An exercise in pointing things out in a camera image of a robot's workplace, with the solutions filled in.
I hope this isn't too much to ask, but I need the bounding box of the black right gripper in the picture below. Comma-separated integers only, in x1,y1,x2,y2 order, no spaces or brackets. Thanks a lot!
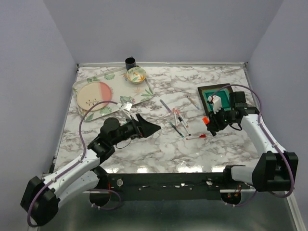
207,106,236,132

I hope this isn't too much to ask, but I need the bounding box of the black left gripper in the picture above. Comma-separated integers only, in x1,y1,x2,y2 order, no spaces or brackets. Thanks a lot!
110,113,160,146

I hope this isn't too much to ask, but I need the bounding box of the black orange highlighter body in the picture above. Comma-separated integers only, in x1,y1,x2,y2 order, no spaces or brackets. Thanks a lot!
207,123,217,136

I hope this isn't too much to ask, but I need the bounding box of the orange highlighter cap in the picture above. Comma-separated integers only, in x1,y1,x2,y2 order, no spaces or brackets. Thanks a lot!
203,117,209,125

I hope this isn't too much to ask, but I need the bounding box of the blue tip thin pen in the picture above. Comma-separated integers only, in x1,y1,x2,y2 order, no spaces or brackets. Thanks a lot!
187,96,200,110

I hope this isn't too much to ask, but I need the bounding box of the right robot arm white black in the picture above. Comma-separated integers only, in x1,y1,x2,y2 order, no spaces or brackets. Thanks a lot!
207,91,298,193

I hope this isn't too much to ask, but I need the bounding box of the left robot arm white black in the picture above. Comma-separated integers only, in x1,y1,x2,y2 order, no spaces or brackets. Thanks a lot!
20,114,161,228

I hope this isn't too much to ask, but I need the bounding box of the green fineliner pen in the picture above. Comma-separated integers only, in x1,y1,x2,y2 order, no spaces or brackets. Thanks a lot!
168,121,184,138

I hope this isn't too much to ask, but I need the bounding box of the grey purple marker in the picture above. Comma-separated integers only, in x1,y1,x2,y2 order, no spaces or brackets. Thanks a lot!
160,99,172,114

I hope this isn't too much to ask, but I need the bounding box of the peach cap white marker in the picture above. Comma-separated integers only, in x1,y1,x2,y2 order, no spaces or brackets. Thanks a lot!
172,108,179,128

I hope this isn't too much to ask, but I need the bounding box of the black teal square plate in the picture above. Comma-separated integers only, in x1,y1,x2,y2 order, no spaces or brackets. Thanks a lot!
197,83,235,117

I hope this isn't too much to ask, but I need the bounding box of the pink cap white marker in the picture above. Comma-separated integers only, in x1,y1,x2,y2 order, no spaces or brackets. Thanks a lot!
176,109,189,128

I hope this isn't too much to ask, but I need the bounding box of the floral small bowl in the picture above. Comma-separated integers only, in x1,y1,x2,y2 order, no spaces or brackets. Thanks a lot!
126,67,147,84

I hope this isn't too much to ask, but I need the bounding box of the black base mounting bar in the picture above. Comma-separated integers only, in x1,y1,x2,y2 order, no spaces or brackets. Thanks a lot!
95,173,249,201

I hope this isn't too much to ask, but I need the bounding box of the pink cream round plate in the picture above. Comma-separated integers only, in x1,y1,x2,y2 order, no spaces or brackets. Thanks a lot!
76,81,112,110

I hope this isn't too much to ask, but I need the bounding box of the dark blue mug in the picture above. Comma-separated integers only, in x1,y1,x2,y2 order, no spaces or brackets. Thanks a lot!
125,57,136,71

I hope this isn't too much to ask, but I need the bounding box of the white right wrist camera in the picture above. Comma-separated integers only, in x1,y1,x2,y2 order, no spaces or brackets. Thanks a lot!
208,95,222,114

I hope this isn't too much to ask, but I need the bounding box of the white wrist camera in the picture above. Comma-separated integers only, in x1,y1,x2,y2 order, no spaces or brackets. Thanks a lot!
208,95,222,114
119,102,132,120

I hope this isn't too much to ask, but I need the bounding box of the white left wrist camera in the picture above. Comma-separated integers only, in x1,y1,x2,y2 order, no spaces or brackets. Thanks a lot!
119,102,132,120

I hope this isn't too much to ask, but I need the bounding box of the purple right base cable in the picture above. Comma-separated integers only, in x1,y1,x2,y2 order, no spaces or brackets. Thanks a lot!
225,190,258,208

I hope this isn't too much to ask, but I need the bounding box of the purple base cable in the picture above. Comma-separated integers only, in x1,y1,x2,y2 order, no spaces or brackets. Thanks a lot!
225,190,258,208
90,189,122,210

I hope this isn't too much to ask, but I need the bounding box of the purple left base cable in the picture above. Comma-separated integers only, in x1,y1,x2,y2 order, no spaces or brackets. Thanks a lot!
90,189,122,210

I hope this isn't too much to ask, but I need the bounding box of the aluminium frame rail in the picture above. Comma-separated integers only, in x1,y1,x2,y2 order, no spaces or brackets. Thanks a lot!
287,193,307,231

